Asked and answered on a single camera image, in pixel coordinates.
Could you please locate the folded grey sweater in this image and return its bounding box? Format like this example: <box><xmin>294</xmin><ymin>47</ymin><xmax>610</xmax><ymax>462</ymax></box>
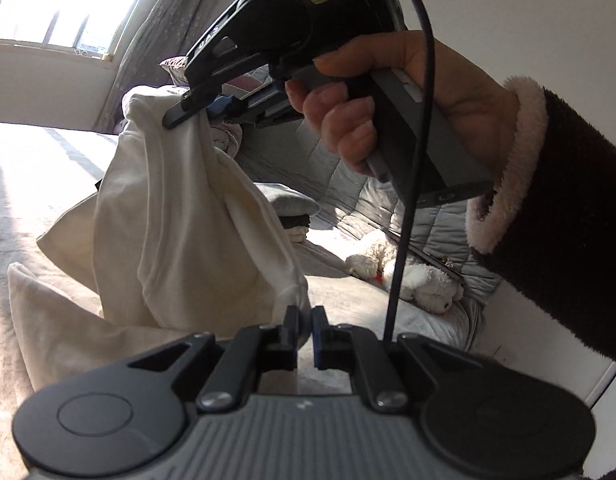
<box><xmin>255</xmin><ymin>182</ymin><xmax>320</xmax><ymax>217</ymax></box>

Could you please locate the maroon white pillow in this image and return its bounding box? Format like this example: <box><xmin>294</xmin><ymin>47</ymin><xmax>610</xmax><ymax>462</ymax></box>
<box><xmin>159</xmin><ymin>55</ymin><xmax>189</xmax><ymax>87</ymax></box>

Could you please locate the grey patterned curtain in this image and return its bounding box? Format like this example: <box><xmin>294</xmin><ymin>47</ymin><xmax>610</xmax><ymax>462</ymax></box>
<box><xmin>93</xmin><ymin>0</ymin><xmax>217</xmax><ymax>132</ymax></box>

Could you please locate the folded beige garment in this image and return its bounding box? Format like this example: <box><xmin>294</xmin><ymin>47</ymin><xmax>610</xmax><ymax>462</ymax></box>
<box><xmin>284</xmin><ymin>226</ymin><xmax>309</xmax><ymax>244</ymax></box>

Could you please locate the cream bear print garment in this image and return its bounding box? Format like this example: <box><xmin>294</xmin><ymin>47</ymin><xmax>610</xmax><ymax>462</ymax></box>
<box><xmin>7</xmin><ymin>90</ymin><xmax>310</xmax><ymax>390</ymax></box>

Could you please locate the black cable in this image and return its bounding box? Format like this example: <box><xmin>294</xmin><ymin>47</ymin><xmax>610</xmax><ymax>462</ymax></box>
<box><xmin>385</xmin><ymin>0</ymin><xmax>436</xmax><ymax>346</ymax></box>

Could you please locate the dark fleece sleeve forearm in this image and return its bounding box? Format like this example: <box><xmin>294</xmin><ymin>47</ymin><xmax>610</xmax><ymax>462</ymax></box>
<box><xmin>466</xmin><ymin>77</ymin><xmax>616</xmax><ymax>361</ymax></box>

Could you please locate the white plush toy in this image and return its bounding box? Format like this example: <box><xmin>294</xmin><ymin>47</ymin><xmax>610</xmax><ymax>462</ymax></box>
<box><xmin>346</xmin><ymin>230</ymin><xmax>464</xmax><ymax>315</ymax></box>

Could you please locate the person's right hand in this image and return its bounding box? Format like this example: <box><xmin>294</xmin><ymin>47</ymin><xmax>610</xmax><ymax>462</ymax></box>
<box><xmin>285</xmin><ymin>30</ymin><xmax>520</xmax><ymax>182</ymax></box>

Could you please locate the grey quilted blanket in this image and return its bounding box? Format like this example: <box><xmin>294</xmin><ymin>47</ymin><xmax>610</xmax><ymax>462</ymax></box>
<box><xmin>236</xmin><ymin>122</ymin><xmax>501</xmax><ymax>304</ymax></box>

